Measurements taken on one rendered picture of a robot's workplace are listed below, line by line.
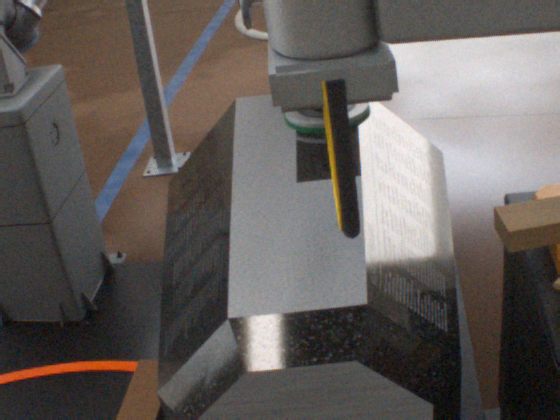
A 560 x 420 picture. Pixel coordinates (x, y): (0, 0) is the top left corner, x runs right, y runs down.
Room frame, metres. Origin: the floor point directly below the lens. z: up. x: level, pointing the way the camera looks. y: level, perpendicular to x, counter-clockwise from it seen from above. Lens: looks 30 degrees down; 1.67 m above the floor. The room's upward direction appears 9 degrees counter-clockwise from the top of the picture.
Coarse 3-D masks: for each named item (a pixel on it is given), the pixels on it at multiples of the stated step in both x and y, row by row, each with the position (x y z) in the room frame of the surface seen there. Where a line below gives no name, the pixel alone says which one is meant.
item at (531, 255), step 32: (512, 256) 1.45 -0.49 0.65; (544, 256) 1.30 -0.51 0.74; (512, 288) 1.45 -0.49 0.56; (544, 288) 1.20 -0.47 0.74; (512, 320) 1.45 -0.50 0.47; (544, 320) 1.11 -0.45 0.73; (512, 352) 1.43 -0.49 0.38; (544, 352) 1.09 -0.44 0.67; (512, 384) 1.40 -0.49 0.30; (544, 384) 1.07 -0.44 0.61; (512, 416) 1.38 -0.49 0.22; (544, 416) 1.05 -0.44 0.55
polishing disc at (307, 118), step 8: (360, 104) 1.94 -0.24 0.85; (368, 104) 1.93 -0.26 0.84; (288, 112) 1.95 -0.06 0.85; (296, 112) 1.94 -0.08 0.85; (304, 112) 1.94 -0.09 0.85; (312, 112) 1.93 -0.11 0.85; (352, 112) 1.89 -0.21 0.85; (360, 112) 1.89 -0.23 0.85; (288, 120) 1.93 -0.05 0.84; (296, 120) 1.89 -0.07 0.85; (304, 120) 1.89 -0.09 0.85; (312, 120) 1.88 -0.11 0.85; (320, 120) 1.87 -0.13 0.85; (352, 120) 1.87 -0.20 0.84
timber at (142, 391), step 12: (144, 360) 1.94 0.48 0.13; (156, 360) 1.93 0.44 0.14; (144, 372) 1.88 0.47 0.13; (156, 372) 1.88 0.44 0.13; (132, 384) 1.83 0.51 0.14; (144, 384) 1.83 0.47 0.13; (156, 384) 1.82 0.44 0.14; (132, 396) 1.78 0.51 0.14; (144, 396) 1.77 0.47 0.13; (156, 396) 1.77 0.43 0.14; (132, 408) 1.72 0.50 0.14; (144, 408) 1.72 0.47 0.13; (156, 408) 1.71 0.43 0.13
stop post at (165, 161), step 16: (128, 0) 3.51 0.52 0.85; (144, 0) 3.55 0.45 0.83; (128, 16) 3.51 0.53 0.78; (144, 16) 3.51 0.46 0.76; (144, 32) 3.51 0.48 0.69; (144, 48) 3.51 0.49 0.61; (144, 64) 3.51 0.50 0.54; (144, 80) 3.51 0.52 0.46; (160, 80) 3.57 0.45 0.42; (144, 96) 3.51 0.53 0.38; (160, 96) 3.52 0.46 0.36; (160, 112) 3.51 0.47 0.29; (160, 128) 3.51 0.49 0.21; (160, 144) 3.51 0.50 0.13; (160, 160) 3.51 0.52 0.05; (176, 160) 3.57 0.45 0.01; (144, 176) 3.46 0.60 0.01
